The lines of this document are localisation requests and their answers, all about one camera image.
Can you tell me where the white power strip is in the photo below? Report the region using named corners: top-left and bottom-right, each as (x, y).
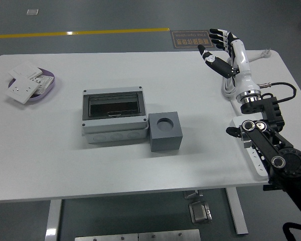
top-left (229, 116), bottom-right (269, 181)

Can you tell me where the grey box with clear lid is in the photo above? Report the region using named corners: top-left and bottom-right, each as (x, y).
top-left (81, 86), bottom-right (149, 144)

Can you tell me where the brown floor sign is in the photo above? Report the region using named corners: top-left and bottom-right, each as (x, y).
top-left (170, 30), bottom-right (216, 49)

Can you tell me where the metal floor bracket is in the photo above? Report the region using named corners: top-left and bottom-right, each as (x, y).
top-left (189, 200), bottom-right (213, 224)

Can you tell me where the grey metal plate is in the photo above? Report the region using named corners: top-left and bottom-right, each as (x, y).
top-left (74, 232), bottom-right (139, 241)
top-left (138, 228), bottom-right (201, 241)

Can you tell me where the white power cord with plug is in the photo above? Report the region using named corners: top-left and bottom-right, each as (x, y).
top-left (220, 49), bottom-right (273, 116)

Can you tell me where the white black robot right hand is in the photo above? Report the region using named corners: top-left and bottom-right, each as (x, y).
top-left (197, 27), bottom-right (261, 97)

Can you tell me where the purple tray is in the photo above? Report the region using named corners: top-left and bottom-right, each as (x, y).
top-left (8, 66), bottom-right (57, 102)

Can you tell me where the white multi-hole socket panel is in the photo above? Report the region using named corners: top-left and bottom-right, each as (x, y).
top-left (30, 74), bottom-right (55, 95)

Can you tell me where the white table leg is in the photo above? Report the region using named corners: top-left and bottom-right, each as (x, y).
top-left (45, 199), bottom-right (63, 241)
top-left (225, 187), bottom-right (249, 235)

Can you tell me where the grey cube with round hole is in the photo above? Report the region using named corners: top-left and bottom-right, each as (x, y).
top-left (148, 111), bottom-right (183, 153)

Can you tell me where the white wall socket plate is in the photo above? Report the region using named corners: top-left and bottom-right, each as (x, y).
top-left (4, 76), bottom-right (40, 104)

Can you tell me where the yellow floor line tape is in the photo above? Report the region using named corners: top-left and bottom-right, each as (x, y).
top-left (0, 27), bottom-right (171, 40)

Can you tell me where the small metal bracket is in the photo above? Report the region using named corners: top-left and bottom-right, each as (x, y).
top-left (183, 190), bottom-right (204, 200)

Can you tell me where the white wall switch plate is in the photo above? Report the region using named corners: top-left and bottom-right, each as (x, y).
top-left (8, 60), bottom-right (43, 80)

